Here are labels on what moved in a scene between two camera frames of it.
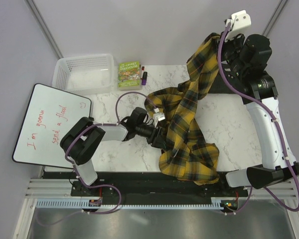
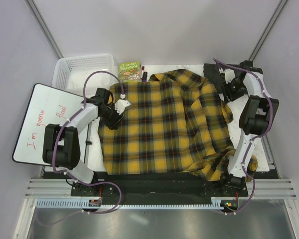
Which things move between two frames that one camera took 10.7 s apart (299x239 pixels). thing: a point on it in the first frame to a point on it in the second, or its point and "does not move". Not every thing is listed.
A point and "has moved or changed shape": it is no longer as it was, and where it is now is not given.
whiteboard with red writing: [50, 114] does not move
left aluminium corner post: [41, 23] does not move
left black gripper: [156, 139] to [113, 124]
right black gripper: [239, 38] to [228, 96]
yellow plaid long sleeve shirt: [186, 153] has moved or changed shape
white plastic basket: [89, 74] does not move
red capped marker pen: [143, 68] does not move
